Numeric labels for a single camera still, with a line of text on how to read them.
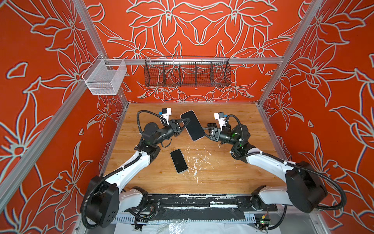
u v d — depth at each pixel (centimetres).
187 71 97
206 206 73
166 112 68
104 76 94
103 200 40
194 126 68
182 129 66
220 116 68
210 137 66
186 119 68
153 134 56
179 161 87
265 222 68
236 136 62
